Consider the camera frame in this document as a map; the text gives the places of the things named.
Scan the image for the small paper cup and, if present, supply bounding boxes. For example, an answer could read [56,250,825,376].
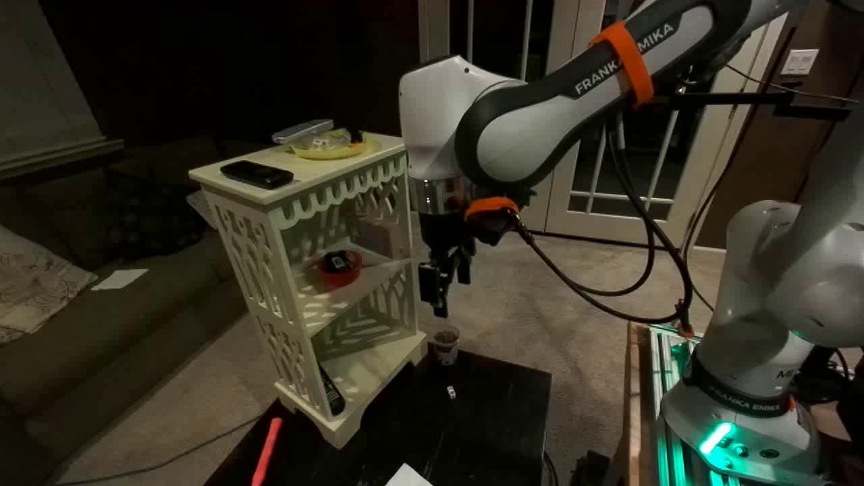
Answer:
[430,326,461,369]

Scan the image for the black remote control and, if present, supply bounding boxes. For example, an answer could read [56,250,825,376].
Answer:
[315,362,348,418]

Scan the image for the white wall plate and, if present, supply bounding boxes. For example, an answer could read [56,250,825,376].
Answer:
[777,45,824,77]

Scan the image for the wooden base frame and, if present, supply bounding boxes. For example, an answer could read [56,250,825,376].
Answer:
[622,319,658,486]

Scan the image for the black camera stand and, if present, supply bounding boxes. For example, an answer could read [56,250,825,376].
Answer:
[658,83,864,125]

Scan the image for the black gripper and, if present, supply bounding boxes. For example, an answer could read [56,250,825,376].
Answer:
[412,172,481,319]

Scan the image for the red bowl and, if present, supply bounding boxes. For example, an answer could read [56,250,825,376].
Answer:
[308,249,364,289]

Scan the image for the metal mounting rails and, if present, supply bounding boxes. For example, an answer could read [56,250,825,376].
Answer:
[647,322,724,486]

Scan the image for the grey fabric couch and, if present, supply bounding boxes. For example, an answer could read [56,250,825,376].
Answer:
[0,133,264,486]

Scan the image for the patterned cushion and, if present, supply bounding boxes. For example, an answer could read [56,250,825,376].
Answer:
[0,223,101,346]

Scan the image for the white lattice shelf unit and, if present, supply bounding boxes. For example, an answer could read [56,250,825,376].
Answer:
[186,133,430,451]

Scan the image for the white paper sheet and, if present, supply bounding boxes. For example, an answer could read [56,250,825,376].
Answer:
[383,462,434,486]
[88,264,150,295]

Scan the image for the black phone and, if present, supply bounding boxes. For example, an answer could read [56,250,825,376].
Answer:
[219,160,296,191]

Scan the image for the red stick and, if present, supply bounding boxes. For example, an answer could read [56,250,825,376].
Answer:
[248,413,285,486]

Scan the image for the white french double door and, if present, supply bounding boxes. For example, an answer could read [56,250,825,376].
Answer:
[416,0,793,253]

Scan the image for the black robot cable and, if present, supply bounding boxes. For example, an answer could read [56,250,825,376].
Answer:
[510,115,700,331]

